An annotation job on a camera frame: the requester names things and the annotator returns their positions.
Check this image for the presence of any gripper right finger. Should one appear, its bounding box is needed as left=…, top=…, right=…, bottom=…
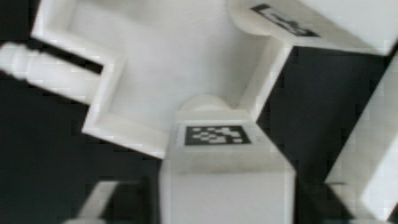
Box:
left=294, top=182, right=354, bottom=224

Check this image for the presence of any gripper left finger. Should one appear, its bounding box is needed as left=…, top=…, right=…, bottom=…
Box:
left=63, top=178, right=159, bottom=224

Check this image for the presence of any white chair leg block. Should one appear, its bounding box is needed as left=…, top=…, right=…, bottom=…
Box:
left=160, top=95, right=295, bottom=224

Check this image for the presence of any white chair seat part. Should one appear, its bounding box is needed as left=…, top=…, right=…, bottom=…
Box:
left=0, top=0, right=292, bottom=157

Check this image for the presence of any white chair leg tagged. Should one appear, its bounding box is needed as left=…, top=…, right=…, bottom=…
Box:
left=226, top=0, right=398, bottom=56

